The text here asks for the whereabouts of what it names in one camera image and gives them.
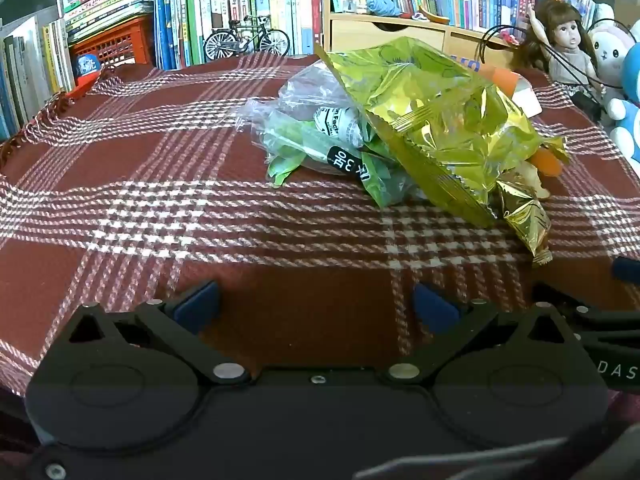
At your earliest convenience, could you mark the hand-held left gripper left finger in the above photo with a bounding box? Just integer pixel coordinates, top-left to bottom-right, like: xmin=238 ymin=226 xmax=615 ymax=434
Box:
xmin=65 ymin=280 xmax=251 ymax=386

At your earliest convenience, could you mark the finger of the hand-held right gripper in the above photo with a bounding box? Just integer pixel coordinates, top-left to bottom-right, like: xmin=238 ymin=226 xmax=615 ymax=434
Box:
xmin=532 ymin=282 xmax=640 ymax=333
xmin=612 ymin=256 xmax=640 ymax=283

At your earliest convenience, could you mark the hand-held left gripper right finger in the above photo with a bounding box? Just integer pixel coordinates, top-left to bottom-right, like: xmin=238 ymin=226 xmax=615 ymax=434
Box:
xmin=385 ymin=282 xmax=576 ymax=386

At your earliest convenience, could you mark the small gold foil wrapper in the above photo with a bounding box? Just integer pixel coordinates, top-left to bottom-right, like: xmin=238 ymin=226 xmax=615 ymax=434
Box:
xmin=492 ymin=170 xmax=553 ymax=266

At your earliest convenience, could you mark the orange snack wrapper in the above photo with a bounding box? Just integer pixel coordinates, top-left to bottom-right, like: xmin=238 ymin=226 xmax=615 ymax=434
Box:
xmin=530 ymin=137 xmax=571 ymax=178

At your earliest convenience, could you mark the clear bag of green wrappers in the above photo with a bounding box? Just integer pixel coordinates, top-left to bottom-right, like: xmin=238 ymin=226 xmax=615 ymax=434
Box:
xmin=235 ymin=60 xmax=426 ymax=208

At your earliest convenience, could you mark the yellow-green foil snack bag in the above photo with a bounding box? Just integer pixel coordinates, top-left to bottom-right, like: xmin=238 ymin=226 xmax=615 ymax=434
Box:
xmin=314 ymin=37 xmax=571 ymax=228

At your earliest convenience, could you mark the orange and white carton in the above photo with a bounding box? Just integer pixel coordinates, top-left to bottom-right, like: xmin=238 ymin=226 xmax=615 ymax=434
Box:
xmin=450 ymin=57 xmax=543 ymax=118

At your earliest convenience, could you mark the short row of pale books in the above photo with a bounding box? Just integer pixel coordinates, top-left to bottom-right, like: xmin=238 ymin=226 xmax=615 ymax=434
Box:
xmin=0 ymin=15 xmax=76 ymax=143

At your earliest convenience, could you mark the flat stack of books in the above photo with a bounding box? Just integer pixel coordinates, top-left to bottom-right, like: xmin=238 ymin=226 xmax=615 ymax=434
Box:
xmin=62 ymin=0 xmax=156 ymax=43

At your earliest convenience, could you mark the red white plaid blanket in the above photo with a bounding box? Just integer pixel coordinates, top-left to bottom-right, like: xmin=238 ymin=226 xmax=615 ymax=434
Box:
xmin=0 ymin=52 xmax=640 ymax=411

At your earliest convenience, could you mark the blue plush cat toy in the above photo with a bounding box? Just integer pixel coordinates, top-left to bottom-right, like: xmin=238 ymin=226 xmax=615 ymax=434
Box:
xmin=607 ymin=42 xmax=640 ymax=166

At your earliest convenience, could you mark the white plush bunny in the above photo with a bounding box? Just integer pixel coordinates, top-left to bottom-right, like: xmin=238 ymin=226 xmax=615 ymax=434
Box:
xmin=587 ymin=4 xmax=640 ymax=61

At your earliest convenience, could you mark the brown-haired doll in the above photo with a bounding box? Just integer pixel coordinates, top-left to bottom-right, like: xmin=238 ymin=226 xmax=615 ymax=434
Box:
xmin=510 ymin=0 xmax=608 ymax=106

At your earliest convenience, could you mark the red plastic tray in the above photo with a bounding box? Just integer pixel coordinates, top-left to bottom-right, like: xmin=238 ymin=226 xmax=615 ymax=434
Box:
xmin=62 ymin=67 xmax=107 ymax=103

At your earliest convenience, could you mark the blue round tin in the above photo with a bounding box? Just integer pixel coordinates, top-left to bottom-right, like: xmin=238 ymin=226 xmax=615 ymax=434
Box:
xmin=75 ymin=54 xmax=103 ymax=79

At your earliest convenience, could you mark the red plastic crate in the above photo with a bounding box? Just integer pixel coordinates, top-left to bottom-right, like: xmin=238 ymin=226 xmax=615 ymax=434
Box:
xmin=67 ymin=14 xmax=156 ymax=68

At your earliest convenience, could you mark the miniature black bicycle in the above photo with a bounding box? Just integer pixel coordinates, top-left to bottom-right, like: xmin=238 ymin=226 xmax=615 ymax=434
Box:
xmin=202 ymin=14 xmax=291 ymax=66

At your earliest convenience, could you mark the wooden drawer organizer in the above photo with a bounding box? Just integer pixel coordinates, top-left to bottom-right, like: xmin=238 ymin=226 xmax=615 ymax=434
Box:
xmin=322 ymin=0 xmax=516 ymax=68

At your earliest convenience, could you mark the orange wooden dish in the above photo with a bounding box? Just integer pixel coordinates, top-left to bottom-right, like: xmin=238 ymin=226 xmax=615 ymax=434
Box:
xmin=417 ymin=4 xmax=451 ymax=25

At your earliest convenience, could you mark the blue yarn bundle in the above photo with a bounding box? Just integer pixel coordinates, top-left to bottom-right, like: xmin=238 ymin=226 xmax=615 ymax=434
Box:
xmin=365 ymin=0 xmax=403 ymax=17

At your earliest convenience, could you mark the black cord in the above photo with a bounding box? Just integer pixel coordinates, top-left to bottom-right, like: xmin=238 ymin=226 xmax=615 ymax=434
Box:
xmin=477 ymin=20 xmax=640 ymax=121

